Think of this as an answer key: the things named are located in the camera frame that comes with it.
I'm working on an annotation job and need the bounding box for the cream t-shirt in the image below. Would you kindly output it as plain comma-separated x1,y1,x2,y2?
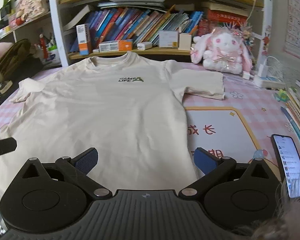
0,52,224,195

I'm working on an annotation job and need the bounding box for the black smartphone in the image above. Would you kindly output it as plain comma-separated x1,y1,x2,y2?
270,134,300,199

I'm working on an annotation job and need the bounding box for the pink checkered desk mat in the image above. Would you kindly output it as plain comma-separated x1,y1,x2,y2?
0,60,300,188

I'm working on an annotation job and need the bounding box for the olive green bag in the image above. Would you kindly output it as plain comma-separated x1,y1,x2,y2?
0,39,43,85

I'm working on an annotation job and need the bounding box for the white power strip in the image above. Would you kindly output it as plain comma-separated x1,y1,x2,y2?
253,64,286,89

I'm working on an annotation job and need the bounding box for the pink white bunny plush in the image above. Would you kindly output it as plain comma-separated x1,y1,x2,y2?
190,27,253,75

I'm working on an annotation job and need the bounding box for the tall orange white box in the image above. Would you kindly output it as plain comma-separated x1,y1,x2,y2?
76,24,92,56

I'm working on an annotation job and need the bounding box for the floral gift bag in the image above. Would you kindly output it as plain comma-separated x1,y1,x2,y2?
14,0,50,21

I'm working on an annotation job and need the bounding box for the flat orange white box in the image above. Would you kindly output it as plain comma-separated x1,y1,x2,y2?
98,40,133,53

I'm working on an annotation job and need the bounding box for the cream small box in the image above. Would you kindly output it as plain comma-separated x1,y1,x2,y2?
178,33,192,51

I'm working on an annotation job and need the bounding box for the white square box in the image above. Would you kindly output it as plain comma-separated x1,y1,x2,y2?
159,30,179,48

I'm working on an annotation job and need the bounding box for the white power adapter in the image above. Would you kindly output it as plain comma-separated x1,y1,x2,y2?
136,42,153,50

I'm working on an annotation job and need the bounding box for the row of colourful books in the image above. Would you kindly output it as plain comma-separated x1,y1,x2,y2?
76,3,204,49

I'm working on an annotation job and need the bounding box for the wooden white bookshelf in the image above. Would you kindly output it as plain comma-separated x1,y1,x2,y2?
0,0,273,68

